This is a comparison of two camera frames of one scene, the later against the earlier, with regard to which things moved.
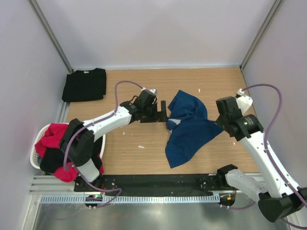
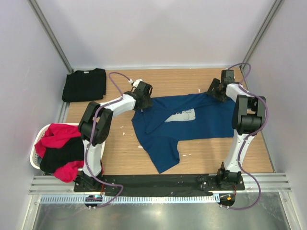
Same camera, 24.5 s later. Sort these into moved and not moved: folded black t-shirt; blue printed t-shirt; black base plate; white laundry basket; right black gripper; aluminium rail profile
Moved: blue printed t-shirt; right black gripper
Not moved: white laundry basket; folded black t-shirt; black base plate; aluminium rail profile
